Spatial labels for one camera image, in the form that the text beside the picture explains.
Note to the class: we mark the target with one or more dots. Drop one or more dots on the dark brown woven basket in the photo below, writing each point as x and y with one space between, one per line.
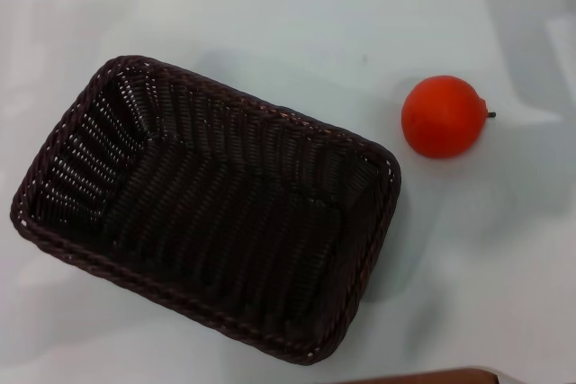
234 222

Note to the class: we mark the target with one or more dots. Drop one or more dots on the brown wooden board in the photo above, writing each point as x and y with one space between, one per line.
423 377

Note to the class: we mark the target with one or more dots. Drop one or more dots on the orange toy fruit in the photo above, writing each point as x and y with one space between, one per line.
441 116

